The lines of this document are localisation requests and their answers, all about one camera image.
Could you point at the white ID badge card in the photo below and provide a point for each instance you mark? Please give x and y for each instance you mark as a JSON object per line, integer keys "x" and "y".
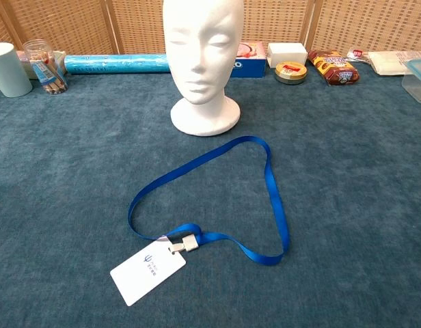
{"x": 145, "y": 276}

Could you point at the teal velvet tablecloth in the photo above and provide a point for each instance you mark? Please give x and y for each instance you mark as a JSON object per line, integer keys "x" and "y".
{"x": 299, "y": 205}

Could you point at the blue pink Oreo box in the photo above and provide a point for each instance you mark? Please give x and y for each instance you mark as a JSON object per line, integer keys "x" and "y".
{"x": 251, "y": 66}

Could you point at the white foam mannequin head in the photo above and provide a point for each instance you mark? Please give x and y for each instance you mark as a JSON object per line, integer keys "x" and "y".
{"x": 203, "y": 51}

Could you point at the round tin with yellow lid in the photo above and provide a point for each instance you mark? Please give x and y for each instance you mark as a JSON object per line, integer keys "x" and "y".
{"x": 290, "y": 73}

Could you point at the small white box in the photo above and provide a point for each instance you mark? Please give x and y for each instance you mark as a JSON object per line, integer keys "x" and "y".
{"x": 287, "y": 53}

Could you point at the blue cling film roll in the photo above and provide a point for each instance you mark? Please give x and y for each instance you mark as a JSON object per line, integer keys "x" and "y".
{"x": 111, "y": 64}

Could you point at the brown chocolate biscuit packet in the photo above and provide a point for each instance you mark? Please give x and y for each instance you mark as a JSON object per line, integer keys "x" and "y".
{"x": 337, "y": 68}

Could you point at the small red white sachet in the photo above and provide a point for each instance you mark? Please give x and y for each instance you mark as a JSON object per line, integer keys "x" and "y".
{"x": 357, "y": 54}

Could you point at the clear jar of biscuit sticks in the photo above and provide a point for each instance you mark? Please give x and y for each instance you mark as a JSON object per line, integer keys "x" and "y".
{"x": 48, "y": 75}

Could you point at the wicker folding screen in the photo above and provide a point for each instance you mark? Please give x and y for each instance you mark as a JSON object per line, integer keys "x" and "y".
{"x": 77, "y": 24}

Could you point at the clear bag of white items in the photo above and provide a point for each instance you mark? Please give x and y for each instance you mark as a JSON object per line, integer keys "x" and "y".
{"x": 388, "y": 63}

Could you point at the pale mint paper cup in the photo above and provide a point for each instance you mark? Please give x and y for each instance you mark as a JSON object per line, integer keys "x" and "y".
{"x": 10, "y": 71}

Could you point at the clear container with blue lid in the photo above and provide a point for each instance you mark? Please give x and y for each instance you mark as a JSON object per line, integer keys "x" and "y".
{"x": 417, "y": 85}

